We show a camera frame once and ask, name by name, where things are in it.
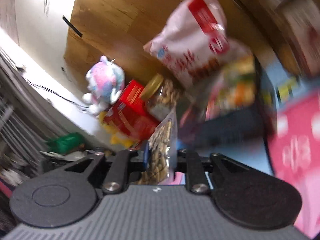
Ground yellow lid cashew jar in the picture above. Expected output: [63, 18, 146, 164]
[139, 74, 183, 122]

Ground green plastic bag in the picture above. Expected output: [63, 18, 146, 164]
[46, 132, 84, 154]

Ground white pink blue plush toy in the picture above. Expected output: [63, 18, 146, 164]
[82, 56, 125, 117]

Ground red gift bag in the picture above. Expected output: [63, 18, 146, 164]
[103, 79, 160, 142]

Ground grey slatted panel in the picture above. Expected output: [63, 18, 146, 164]
[0, 47, 63, 155]

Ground black tape strip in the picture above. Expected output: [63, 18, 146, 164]
[62, 16, 83, 37]

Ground black cable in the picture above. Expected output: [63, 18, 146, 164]
[24, 76, 90, 110]

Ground pink white snack bag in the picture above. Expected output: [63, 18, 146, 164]
[144, 0, 253, 89]

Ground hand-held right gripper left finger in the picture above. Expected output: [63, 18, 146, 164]
[64, 141, 150, 195]

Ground printed blanket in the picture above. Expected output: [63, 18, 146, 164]
[172, 62, 320, 239]

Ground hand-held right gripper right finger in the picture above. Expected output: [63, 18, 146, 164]
[175, 149, 250, 194]

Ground yellow duck plush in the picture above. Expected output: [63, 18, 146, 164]
[99, 111, 135, 147]

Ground large green snack packet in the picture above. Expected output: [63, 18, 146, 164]
[207, 55, 258, 117]

